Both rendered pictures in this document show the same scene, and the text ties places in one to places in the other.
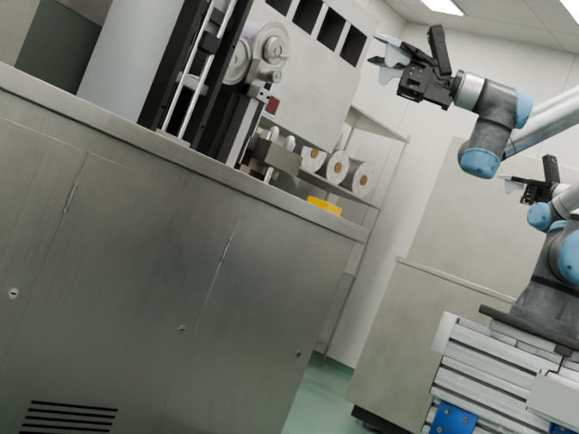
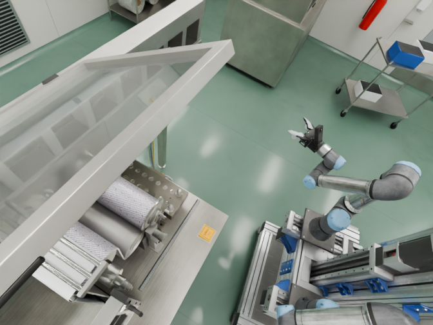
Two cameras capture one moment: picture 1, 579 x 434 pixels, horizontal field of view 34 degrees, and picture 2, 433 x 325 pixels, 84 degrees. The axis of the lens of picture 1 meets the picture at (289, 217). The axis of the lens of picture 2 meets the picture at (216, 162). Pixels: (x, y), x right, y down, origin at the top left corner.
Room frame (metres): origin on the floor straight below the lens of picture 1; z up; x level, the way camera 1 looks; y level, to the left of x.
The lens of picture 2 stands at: (2.19, 0.17, 2.23)
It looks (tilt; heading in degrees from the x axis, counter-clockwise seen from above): 57 degrees down; 335
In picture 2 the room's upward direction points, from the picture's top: 21 degrees clockwise
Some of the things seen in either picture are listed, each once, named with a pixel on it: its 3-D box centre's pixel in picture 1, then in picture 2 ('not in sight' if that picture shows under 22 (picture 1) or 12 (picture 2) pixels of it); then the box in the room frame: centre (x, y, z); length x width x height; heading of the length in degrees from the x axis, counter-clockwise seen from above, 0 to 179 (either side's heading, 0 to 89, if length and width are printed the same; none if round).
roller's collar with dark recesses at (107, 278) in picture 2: not in sight; (108, 273); (2.31, 0.34, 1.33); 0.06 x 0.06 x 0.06; 54
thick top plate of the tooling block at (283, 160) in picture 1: (232, 142); (149, 186); (2.77, 0.23, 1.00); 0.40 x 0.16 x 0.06; 54
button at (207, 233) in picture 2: (324, 206); (207, 233); (2.52, -0.07, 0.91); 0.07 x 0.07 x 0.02; 54
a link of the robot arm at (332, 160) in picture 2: not in sight; (334, 159); (2.80, -0.79, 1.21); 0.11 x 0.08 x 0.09; 35
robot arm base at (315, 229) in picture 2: not in sight; (323, 227); (2.51, -0.84, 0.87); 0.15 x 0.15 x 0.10
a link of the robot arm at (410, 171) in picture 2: not in sight; (370, 195); (2.59, -0.95, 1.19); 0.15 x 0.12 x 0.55; 125
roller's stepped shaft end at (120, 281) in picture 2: not in sight; (124, 284); (2.28, 0.29, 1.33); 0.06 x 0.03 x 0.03; 54
